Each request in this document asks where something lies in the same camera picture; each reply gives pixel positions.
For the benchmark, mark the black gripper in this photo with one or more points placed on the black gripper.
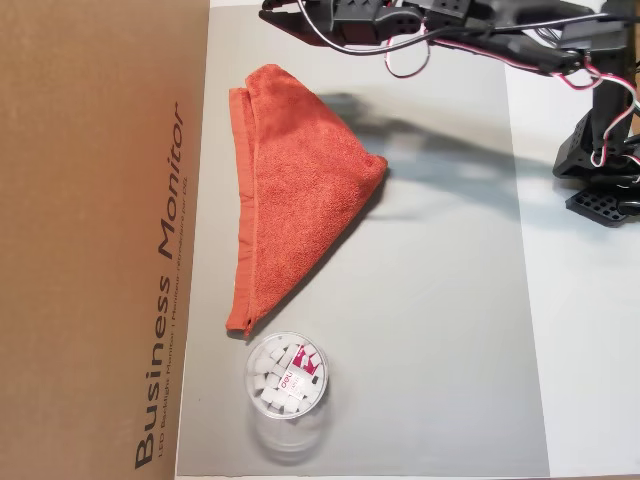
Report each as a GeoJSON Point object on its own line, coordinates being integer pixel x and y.
{"type": "Point", "coordinates": [320, 15]}

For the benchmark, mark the orange terry towel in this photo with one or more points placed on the orange terry towel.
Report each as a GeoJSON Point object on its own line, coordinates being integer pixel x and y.
{"type": "Point", "coordinates": [300, 200]}

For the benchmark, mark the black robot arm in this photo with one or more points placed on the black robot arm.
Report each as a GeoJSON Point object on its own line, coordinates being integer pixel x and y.
{"type": "Point", "coordinates": [610, 100]}

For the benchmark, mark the brown cardboard monitor box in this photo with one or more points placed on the brown cardboard monitor box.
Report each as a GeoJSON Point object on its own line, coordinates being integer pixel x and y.
{"type": "Point", "coordinates": [90, 225]}

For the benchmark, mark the grey table mat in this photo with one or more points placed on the grey table mat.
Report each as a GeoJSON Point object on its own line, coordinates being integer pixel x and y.
{"type": "Point", "coordinates": [425, 300]}

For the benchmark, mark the red white paper label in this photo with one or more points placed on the red white paper label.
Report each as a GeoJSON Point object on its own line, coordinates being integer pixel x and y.
{"type": "Point", "coordinates": [300, 365]}

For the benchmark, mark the black perforated base clamp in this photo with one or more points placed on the black perforated base clamp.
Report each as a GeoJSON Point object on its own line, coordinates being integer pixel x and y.
{"type": "Point", "coordinates": [600, 207]}

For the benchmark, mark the clear plastic jar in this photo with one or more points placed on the clear plastic jar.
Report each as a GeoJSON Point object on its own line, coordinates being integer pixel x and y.
{"type": "Point", "coordinates": [280, 390]}

